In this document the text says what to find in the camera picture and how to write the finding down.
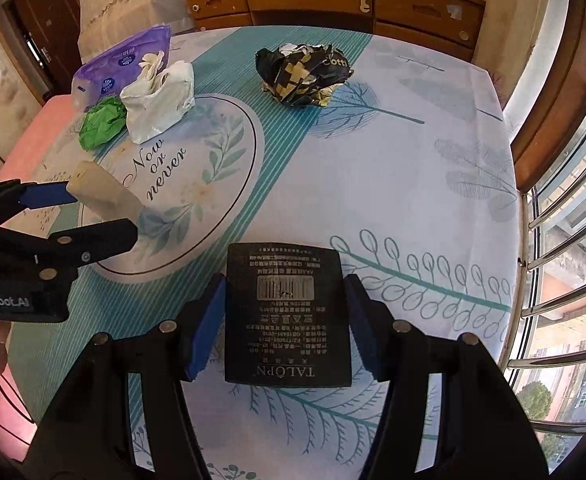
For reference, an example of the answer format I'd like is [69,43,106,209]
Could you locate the metal window bars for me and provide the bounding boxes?
[502,69,586,470]

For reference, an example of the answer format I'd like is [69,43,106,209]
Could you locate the black packet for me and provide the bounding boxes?
[224,243,352,389]

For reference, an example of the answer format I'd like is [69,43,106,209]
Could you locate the white crumpled paper bag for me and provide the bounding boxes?
[119,51,195,145]

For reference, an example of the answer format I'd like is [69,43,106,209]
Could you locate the green plastic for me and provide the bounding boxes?
[78,96,127,151]

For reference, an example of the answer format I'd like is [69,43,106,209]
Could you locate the wooden dresser with drawers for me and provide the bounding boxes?
[186,0,485,61]

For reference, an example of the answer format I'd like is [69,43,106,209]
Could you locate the brown wooden door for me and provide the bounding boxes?
[2,0,82,96]

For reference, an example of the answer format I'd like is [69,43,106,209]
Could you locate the black gold crumpled wrapper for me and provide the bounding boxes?
[255,44,354,107]

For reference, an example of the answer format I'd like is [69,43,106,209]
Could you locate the purple plastic wipes pack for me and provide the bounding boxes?
[72,25,171,112]

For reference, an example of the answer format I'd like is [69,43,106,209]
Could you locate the white teal patterned tablecloth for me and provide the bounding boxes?
[2,24,522,480]

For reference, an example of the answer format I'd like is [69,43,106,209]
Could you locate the pink bed sheet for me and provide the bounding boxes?
[0,94,78,462]

